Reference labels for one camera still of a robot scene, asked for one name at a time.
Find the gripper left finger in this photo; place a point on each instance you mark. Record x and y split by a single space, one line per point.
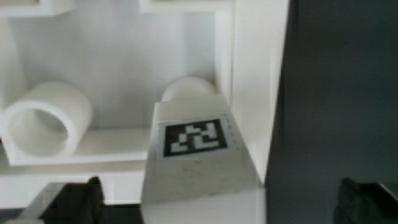
67 204

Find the white chair leg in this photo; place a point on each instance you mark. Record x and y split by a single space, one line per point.
203 188

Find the white U-shaped fence frame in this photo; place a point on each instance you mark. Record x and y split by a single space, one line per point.
250 91

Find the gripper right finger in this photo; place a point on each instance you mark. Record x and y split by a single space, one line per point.
367 203

